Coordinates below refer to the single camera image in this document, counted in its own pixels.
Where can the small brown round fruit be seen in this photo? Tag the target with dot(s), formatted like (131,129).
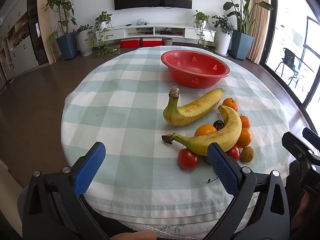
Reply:
(247,154)

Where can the glass sliding door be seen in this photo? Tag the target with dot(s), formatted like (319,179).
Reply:
(287,17)

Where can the green checked tablecloth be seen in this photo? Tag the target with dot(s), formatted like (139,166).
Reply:
(125,105)

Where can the red plastic colander bowl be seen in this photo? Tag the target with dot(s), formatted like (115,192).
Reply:
(195,80)

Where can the grey round container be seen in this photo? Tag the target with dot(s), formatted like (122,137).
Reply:
(168,41)

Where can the large-leaf plant in grey-blue pot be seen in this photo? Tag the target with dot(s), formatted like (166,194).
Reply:
(241,43)

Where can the plant in ribbed white pot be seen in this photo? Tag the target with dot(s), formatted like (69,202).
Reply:
(84,42)

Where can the yellow banana with dark stem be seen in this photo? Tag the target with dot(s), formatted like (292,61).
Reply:
(225,137)

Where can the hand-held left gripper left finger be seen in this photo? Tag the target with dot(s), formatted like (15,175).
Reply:
(90,167)

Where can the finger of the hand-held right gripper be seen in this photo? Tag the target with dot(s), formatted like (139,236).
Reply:
(296,145)
(311,133)

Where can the trailing pothos in white pot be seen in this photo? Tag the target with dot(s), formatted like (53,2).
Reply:
(201,20)
(102,25)

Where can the person's left hand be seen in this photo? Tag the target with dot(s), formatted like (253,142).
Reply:
(135,236)

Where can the beige curtain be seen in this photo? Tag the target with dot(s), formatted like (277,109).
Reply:
(260,30)

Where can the white television cabinet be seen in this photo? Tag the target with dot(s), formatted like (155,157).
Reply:
(117,32)

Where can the tall plant in blue pot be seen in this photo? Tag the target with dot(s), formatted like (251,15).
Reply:
(67,46)

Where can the dark purple plum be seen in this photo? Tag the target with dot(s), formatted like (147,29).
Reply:
(218,125)

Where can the built-in storage cabinet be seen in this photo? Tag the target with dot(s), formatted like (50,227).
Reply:
(17,55)

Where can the small loose fruit stem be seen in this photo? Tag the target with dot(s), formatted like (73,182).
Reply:
(209,180)

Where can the orange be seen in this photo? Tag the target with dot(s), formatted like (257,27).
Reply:
(246,137)
(230,103)
(205,130)
(245,122)

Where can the red storage box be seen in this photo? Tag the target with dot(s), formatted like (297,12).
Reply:
(130,43)
(152,42)

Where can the person's right forearm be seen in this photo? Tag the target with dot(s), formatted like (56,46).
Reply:
(310,212)

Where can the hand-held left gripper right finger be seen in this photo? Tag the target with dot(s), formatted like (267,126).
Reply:
(222,170)

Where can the leafy plant in tall white pot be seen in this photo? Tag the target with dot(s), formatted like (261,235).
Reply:
(223,42)

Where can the red tomato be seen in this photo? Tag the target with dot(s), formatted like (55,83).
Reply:
(233,153)
(187,160)

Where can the black set-top box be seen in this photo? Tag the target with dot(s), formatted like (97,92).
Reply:
(165,32)

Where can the black metal chair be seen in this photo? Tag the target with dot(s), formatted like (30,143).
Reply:
(291,57)

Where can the yellow banana with pale stub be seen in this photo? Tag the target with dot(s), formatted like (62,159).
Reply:
(190,112)

